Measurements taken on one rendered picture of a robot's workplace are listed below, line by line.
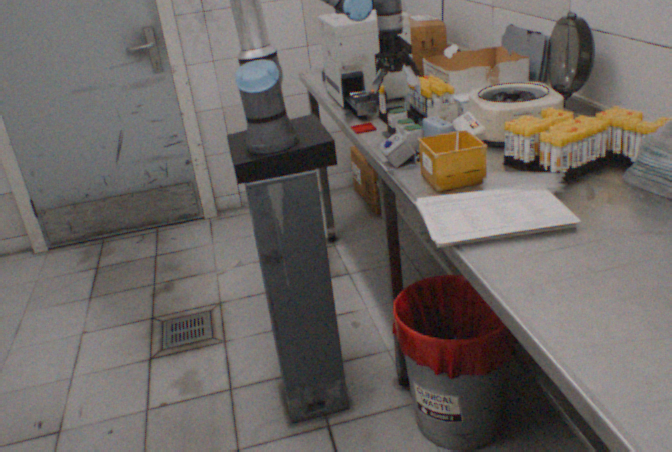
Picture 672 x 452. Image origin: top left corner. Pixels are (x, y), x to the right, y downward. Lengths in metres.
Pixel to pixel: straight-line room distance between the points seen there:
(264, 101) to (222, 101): 1.86
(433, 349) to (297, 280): 0.45
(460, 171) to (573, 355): 0.66
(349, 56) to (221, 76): 1.41
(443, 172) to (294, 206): 0.48
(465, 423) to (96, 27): 2.54
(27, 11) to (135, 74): 0.57
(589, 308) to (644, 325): 0.09
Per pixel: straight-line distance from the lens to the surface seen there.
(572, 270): 1.27
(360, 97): 2.21
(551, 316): 1.14
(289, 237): 1.86
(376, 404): 2.27
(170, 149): 3.61
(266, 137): 1.77
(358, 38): 2.29
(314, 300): 1.98
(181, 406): 2.44
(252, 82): 1.74
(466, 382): 1.90
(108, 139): 3.62
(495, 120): 1.82
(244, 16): 1.87
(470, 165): 1.58
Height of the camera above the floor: 1.53
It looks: 24 degrees down
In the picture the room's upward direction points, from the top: 7 degrees counter-clockwise
